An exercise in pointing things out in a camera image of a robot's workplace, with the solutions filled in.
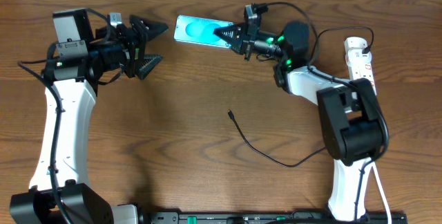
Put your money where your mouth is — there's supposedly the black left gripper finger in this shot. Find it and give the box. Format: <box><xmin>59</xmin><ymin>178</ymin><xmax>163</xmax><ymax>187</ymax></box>
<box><xmin>129</xmin><ymin>15</ymin><xmax>169</xmax><ymax>42</ymax></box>
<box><xmin>135</xmin><ymin>54</ymin><xmax>163</xmax><ymax>80</ymax></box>

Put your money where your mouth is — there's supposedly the blue screen Galaxy smartphone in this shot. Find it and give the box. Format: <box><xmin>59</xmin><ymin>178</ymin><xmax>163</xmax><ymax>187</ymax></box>
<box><xmin>173</xmin><ymin>15</ymin><xmax>233</xmax><ymax>48</ymax></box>

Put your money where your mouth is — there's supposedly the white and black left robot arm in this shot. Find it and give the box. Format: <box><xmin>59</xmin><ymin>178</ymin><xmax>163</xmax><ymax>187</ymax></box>
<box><xmin>10</xmin><ymin>8</ymin><xmax>168</xmax><ymax>223</ymax></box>

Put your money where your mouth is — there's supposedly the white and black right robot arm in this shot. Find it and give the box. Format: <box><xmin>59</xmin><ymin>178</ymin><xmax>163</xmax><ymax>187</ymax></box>
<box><xmin>213</xmin><ymin>21</ymin><xmax>390</xmax><ymax>222</ymax></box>

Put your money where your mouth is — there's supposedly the white power strip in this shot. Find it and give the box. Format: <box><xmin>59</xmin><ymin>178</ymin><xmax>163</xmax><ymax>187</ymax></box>
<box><xmin>344</xmin><ymin>37</ymin><xmax>377</xmax><ymax>95</ymax></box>

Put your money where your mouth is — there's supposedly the black USB charging cable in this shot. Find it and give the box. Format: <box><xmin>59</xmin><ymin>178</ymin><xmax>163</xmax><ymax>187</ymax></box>
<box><xmin>227</xmin><ymin>26</ymin><xmax>375</xmax><ymax>168</ymax></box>

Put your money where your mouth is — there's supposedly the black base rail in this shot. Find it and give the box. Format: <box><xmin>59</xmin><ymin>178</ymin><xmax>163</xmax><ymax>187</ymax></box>
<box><xmin>113</xmin><ymin>203</ymin><xmax>408</xmax><ymax>224</ymax></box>

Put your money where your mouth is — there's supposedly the white power strip cord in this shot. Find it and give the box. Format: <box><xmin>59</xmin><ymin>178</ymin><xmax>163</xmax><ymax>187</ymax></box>
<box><xmin>369</xmin><ymin>161</ymin><xmax>393</xmax><ymax>224</ymax></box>

